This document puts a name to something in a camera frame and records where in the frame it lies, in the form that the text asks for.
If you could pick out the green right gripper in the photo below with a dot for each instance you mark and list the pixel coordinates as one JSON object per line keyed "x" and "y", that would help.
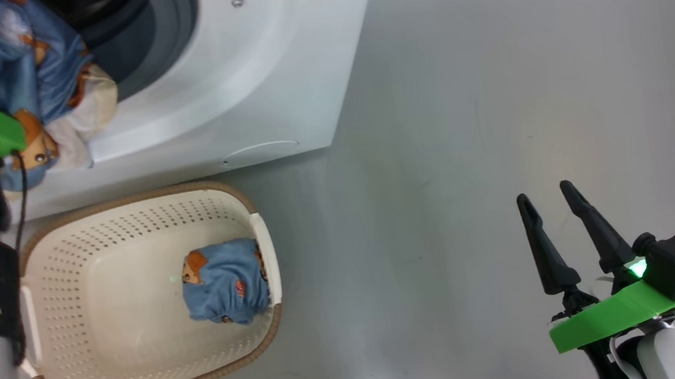
{"x": 610, "y": 318}

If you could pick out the large blue bear-print garment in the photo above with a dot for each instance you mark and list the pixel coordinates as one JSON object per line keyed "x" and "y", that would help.
{"x": 33, "y": 51}

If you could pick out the small blue bear-print garment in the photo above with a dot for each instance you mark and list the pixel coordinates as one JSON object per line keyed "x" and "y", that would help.
{"x": 229, "y": 286}

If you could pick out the grey rubber door gasket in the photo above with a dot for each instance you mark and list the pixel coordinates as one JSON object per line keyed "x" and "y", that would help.
{"x": 167, "y": 32}

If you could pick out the cream perforated laundry basket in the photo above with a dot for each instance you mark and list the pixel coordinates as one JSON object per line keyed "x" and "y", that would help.
{"x": 134, "y": 333}

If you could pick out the white front-load washing machine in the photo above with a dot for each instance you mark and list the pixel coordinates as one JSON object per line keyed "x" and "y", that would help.
{"x": 253, "y": 86}

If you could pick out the round white filter cover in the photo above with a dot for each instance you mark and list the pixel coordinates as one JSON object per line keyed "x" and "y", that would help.
{"x": 259, "y": 152}

